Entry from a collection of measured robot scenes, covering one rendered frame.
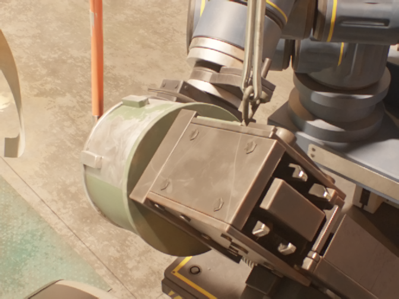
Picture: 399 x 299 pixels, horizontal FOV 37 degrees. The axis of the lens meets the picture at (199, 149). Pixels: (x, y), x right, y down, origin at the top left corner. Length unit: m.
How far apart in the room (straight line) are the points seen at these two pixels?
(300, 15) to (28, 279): 1.64
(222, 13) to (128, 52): 2.73
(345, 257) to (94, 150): 0.26
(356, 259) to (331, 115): 1.02
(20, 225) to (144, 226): 1.98
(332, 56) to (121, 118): 0.87
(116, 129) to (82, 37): 3.11
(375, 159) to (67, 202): 1.45
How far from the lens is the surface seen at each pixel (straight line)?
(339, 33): 0.95
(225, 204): 0.42
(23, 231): 2.47
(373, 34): 0.95
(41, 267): 2.33
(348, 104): 1.44
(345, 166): 1.49
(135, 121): 0.55
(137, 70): 3.30
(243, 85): 0.46
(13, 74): 1.06
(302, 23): 0.93
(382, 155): 1.49
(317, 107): 1.48
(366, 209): 2.04
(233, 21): 0.74
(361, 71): 1.42
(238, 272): 1.80
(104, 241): 2.37
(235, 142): 0.45
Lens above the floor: 1.77
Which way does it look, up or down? 40 degrees down
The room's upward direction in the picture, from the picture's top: straight up
